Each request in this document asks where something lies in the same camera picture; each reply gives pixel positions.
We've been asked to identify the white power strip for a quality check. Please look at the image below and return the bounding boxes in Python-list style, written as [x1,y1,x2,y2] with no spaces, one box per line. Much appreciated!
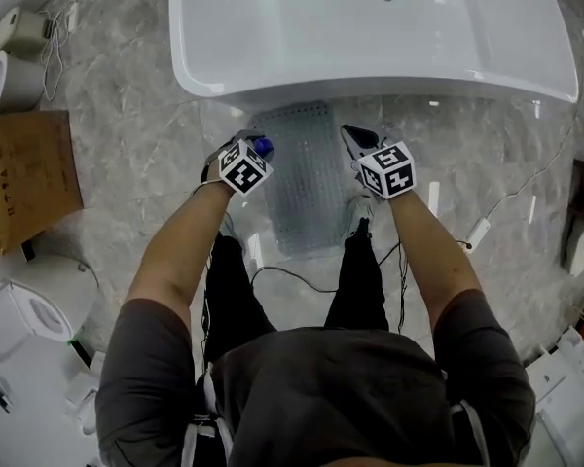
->
[463,216,493,255]

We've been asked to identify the thin black cable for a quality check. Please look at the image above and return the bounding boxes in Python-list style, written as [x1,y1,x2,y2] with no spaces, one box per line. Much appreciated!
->
[249,265,341,296]

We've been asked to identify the clear dotted bath mat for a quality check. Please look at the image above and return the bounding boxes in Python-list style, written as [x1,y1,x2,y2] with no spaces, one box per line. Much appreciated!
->
[246,100,347,261]

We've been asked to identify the person's right white shoe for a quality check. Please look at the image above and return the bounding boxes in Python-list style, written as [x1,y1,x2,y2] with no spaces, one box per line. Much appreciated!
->
[346,194,377,239]

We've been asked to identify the white boxed fixtures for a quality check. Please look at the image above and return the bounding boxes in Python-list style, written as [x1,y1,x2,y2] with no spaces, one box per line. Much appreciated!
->
[522,325,584,467]

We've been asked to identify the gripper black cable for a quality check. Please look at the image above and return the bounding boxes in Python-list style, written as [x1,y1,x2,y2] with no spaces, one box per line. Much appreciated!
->
[188,177,237,374]
[378,239,411,334]

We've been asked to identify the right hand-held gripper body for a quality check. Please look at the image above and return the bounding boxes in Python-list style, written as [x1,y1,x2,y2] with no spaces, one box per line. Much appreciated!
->
[352,140,417,204]

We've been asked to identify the thin white cable with plug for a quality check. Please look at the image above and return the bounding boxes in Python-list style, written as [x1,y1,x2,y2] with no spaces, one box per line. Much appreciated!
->
[40,0,82,102]

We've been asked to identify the black and white harness strap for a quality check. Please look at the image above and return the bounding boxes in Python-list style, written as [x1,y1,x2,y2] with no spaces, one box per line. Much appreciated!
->
[181,361,236,467]
[439,369,492,467]

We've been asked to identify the brown cardboard box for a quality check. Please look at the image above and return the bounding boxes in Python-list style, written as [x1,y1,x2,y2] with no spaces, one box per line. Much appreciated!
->
[0,109,86,258]

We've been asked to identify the person's right leg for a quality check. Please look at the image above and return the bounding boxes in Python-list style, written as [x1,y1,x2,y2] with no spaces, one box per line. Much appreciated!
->
[322,216,391,333]

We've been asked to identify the person's right forearm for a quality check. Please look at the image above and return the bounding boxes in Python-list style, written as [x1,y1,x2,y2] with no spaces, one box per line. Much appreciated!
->
[386,193,484,333]

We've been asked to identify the small beige appliance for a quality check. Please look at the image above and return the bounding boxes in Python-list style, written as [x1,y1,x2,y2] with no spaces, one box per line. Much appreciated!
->
[0,6,55,54]

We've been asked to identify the white bathtub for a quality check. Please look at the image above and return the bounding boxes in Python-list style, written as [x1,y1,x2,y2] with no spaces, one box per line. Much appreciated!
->
[167,0,580,112]

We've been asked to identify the person's left forearm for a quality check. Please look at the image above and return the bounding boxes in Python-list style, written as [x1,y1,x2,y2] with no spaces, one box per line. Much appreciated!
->
[125,178,235,333]

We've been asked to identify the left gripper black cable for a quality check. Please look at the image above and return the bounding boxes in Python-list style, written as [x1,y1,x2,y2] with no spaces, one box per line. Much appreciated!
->
[188,177,237,374]

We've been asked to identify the white toilet bowl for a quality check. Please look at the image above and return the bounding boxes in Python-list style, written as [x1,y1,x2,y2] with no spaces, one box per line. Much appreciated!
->
[0,50,46,117]

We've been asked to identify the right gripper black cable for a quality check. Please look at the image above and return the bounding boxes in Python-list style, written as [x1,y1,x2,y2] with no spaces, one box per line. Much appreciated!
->
[378,239,411,334]

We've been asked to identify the white toilet with open lid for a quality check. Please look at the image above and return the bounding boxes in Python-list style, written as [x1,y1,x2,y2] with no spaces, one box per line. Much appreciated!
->
[63,350,101,438]

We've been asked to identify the person's left leg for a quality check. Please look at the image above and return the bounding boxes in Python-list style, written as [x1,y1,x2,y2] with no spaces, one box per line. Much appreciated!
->
[201,233,279,365]

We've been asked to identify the person's leg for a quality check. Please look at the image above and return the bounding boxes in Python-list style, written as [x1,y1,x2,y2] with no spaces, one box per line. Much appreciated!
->
[201,233,279,365]
[322,216,391,333]

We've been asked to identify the person's dark grey shirt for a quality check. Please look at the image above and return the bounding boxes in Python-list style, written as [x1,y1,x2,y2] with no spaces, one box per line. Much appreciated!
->
[94,287,537,467]

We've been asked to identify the white toilet with closed lid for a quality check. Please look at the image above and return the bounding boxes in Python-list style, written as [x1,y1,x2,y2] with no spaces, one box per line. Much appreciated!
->
[0,252,101,365]

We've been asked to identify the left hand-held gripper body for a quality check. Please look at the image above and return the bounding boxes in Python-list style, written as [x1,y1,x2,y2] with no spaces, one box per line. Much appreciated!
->
[201,137,275,198]

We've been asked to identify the dark blue round object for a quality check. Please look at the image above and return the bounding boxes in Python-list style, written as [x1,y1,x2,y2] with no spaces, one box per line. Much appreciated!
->
[251,134,275,158]

